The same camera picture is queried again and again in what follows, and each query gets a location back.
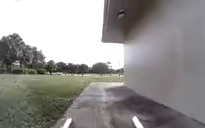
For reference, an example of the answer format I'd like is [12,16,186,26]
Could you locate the wet concrete path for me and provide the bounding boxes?
[51,81,205,128]

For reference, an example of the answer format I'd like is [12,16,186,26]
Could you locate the robot's own part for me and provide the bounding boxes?
[61,117,73,128]
[132,115,145,128]

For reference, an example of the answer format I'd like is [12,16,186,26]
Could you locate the grey building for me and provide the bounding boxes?
[101,0,205,128]

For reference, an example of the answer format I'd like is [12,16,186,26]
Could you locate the green grass lawn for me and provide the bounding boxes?
[0,73,125,128]

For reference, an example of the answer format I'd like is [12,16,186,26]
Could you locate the row of trees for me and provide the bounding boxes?
[0,32,125,76]

